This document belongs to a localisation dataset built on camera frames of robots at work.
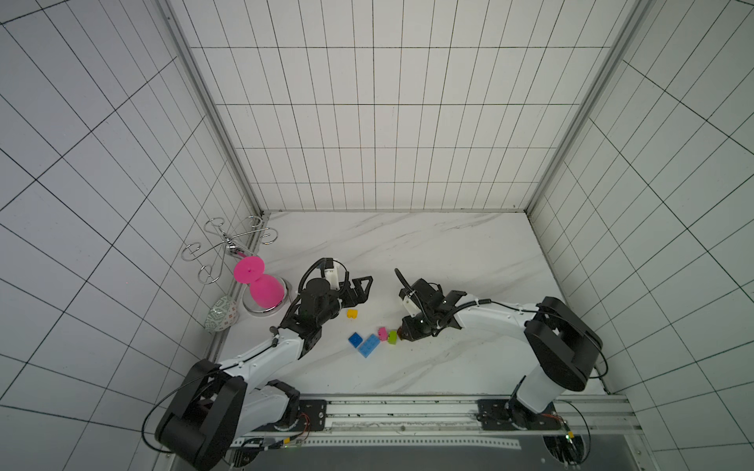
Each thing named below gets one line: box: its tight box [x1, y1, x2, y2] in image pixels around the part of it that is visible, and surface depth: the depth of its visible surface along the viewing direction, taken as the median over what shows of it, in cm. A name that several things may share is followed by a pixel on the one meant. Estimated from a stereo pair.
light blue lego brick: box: [358, 333, 381, 359], surface depth 85 cm
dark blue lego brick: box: [347, 331, 364, 349], surface depth 87 cm
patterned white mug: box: [204, 294, 239, 333], surface depth 91 cm
